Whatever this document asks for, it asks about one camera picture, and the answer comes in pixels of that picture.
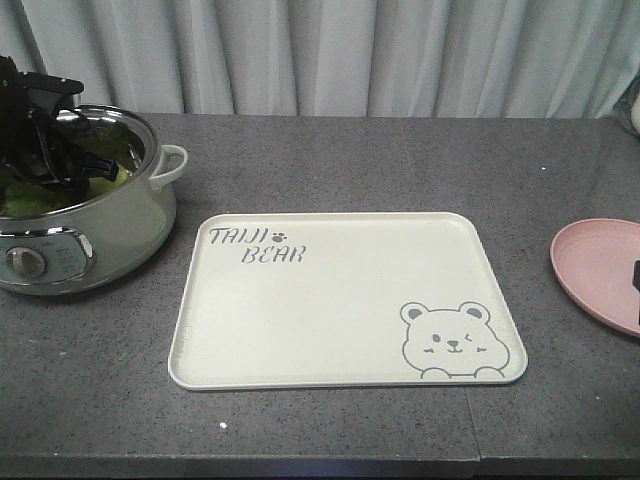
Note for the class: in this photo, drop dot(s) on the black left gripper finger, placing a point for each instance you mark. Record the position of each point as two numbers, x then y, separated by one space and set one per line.
97 167
60 160

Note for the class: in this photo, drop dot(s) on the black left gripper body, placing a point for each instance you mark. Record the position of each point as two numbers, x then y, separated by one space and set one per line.
19 92

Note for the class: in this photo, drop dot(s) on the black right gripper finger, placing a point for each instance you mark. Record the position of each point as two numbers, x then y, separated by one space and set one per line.
636 276

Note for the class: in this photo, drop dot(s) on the pink round plate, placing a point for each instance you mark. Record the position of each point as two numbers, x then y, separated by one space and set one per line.
593 261

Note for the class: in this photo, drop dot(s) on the green lettuce leaf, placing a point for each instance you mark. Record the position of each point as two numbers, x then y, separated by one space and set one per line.
20 199

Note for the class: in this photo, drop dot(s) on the cream bear serving tray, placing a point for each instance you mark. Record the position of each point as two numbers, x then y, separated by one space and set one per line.
342 299

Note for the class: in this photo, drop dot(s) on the green electric cooking pot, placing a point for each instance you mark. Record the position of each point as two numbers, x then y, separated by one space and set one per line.
95 242

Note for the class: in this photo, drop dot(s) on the grey stone countertop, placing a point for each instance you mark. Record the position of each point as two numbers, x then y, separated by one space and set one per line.
85 389

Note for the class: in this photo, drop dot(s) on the white pleated curtain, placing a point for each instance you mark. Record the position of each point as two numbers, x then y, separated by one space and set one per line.
464 59

